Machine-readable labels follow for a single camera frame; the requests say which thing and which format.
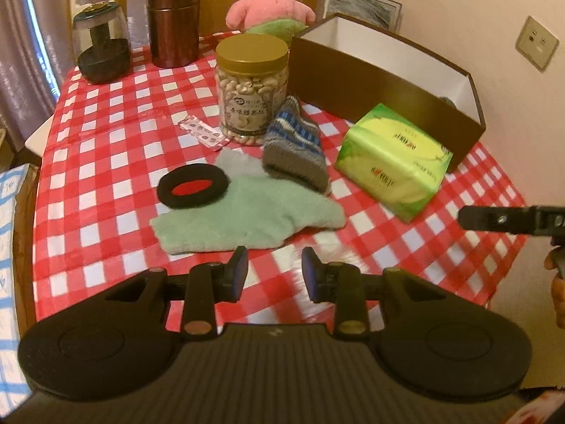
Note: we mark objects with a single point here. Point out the glass jar with black insert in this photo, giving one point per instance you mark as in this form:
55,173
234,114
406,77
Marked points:
103,57

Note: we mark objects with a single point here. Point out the framed grey picture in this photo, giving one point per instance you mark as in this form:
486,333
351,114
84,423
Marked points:
359,6

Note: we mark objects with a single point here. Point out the nut jar with gold lid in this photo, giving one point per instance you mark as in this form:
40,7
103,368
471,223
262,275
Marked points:
251,92

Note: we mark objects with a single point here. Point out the green fluffy towel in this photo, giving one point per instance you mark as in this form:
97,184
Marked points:
247,212

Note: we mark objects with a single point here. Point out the blue checked white cloth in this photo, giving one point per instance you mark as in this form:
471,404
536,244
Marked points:
9,251

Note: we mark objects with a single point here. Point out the red checkered tablecloth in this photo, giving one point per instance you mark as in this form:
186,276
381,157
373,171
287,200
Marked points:
110,176

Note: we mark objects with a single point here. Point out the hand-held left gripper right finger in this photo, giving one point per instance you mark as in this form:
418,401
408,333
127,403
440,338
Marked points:
309,274

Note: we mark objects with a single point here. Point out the blue striped knit sock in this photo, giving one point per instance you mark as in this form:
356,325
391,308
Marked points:
293,150

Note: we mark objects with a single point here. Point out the person's right hand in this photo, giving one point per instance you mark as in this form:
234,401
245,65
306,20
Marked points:
559,300

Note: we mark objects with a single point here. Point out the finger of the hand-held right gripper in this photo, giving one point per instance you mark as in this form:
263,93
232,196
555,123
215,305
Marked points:
490,218

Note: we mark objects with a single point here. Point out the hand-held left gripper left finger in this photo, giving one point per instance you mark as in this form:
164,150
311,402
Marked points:
240,274

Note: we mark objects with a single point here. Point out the pink starfish plush toy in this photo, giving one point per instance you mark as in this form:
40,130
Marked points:
269,9

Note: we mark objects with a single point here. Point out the brown metal canister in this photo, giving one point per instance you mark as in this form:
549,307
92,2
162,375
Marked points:
173,26

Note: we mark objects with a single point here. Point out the black round pad red centre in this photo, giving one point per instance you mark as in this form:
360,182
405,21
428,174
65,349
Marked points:
165,194

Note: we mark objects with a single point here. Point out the gold wall data socket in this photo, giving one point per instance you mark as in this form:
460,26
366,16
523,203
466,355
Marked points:
536,43

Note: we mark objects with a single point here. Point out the green tissue pack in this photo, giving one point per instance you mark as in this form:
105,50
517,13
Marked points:
393,163

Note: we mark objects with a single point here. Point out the red patterned white cloth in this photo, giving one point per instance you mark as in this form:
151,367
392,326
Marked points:
536,410

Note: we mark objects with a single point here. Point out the brown cardboard box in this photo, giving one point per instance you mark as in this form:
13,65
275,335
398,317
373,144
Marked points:
353,84

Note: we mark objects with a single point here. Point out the pill blister pack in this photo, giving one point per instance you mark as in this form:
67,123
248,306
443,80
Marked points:
203,131

